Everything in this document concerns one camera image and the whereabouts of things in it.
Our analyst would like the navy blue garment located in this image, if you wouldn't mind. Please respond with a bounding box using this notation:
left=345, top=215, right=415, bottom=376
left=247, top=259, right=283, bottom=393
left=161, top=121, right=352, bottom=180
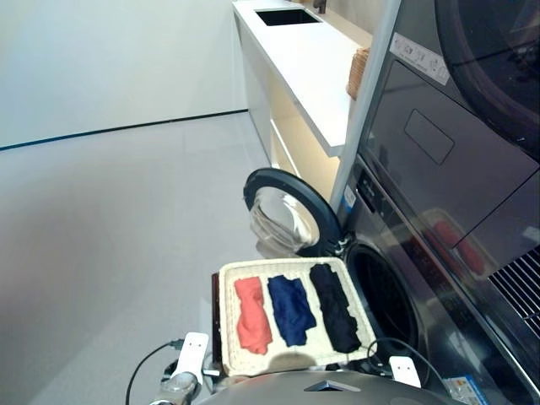
left=267, top=274, right=317, bottom=348

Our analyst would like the orange garment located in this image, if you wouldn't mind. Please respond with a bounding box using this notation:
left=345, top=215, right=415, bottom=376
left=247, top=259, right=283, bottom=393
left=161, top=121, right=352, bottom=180
left=234, top=277, right=272, bottom=354

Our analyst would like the black garment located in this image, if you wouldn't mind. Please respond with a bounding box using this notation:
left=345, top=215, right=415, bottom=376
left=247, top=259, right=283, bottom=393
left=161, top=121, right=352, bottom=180
left=309, top=263, right=362, bottom=354

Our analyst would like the pale woven laundry basket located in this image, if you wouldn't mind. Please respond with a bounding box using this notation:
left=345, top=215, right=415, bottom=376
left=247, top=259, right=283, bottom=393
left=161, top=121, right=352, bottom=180
left=218, top=256, right=378, bottom=378

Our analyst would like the brown wicker basket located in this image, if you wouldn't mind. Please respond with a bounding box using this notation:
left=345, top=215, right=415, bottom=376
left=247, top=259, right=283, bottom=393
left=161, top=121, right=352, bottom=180
left=346, top=46, right=371, bottom=100

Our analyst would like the round glass washer door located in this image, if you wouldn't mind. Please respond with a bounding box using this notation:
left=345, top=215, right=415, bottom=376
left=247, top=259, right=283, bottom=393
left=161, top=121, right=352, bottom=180
left=244, top=167, right=345, bottom=258

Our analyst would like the white upright side panel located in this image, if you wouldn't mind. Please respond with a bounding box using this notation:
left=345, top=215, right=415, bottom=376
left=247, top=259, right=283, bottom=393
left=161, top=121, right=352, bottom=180
left=328, top=0, right=402, bottom=212

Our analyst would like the white counter cabinet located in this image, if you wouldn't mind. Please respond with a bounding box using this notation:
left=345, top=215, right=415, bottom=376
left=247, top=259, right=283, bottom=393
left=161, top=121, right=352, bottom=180
left=231, top=0, right=375, bottom=170

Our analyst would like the black rectangular sink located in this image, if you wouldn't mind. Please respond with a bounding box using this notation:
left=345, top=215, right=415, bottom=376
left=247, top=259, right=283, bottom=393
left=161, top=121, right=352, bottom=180
left=254, top=8, right=321, bottom=27

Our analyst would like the grey robot torso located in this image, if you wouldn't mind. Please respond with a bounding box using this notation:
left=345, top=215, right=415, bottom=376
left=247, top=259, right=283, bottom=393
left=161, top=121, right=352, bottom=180
left=206, top=369, right=465, bottom=405

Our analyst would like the washer energy label sticker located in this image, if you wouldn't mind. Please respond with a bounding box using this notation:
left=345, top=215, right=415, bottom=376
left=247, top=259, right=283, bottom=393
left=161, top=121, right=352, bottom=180
left=442, top=375, right=476, bottom=400

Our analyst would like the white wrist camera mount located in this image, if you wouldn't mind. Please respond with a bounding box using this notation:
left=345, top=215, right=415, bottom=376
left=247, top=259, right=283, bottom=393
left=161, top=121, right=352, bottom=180
left=176, top=332, right=210, bottom=376
left=387, top=356, right=423, bottom=388

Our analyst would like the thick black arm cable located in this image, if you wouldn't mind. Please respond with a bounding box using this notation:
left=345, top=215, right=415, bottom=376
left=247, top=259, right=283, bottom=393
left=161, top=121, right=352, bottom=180
left=125, top=340, right=182, bottom=405

